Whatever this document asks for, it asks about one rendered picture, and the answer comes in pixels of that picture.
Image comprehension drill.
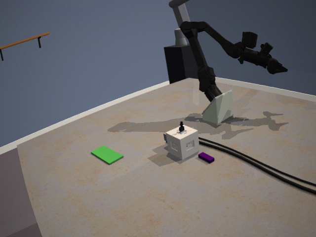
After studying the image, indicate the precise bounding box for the flat green rectangular slab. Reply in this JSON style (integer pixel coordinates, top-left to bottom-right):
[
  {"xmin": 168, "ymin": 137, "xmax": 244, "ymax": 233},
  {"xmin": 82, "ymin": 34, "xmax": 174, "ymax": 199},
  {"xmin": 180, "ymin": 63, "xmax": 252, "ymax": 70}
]
[{"xmin": 91, "ymin": 145, "xmax": 123, "ymax": 165}]

